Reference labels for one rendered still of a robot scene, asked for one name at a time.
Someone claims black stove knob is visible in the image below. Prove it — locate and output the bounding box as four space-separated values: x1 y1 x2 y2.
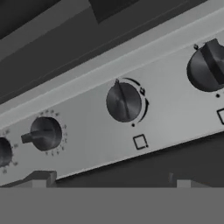
0 136 13 169
186 38 224 93
20 116 63 152
105 78 143 123

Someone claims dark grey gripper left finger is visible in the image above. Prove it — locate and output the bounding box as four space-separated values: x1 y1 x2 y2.
4 170 58 188

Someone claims grey stove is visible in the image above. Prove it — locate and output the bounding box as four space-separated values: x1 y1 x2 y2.
0 0 224 188

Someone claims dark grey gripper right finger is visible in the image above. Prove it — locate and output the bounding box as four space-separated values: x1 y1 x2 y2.
167 171 212 188

